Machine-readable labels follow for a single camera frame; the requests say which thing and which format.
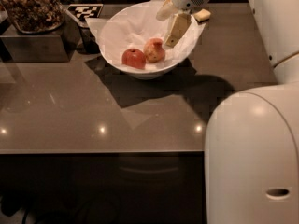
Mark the red apple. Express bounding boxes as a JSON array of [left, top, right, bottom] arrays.
[[121, 49, 146, 69]]

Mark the black white marker tag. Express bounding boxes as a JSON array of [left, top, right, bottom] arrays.
[[67, 4, 103, 21]]

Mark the yellow sponge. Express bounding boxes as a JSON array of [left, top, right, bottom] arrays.
[[193, 9, 211, 22]]

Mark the white bowl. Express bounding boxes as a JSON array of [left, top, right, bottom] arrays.
[[97, 1, 199, 80]]

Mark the yellow-red apple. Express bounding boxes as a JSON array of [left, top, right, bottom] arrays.
[[143, 38, 165, 63]]

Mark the dark metal box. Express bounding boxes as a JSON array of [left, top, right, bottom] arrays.
[[0, 18, 80, 63]]

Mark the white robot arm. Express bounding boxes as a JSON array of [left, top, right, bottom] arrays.
[[205, 0, 299, 224]]

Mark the black tag stand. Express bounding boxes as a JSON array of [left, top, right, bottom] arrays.
[[65, 10, 100, 54]]

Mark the white paper liner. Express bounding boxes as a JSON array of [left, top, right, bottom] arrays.
[[85, 0, 206, 72]]

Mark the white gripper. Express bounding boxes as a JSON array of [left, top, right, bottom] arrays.
[[156, 0, 210, 48]]

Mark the glass bowl of snacks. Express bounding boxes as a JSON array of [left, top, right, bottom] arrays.
[[0, 0, 64, 34]]

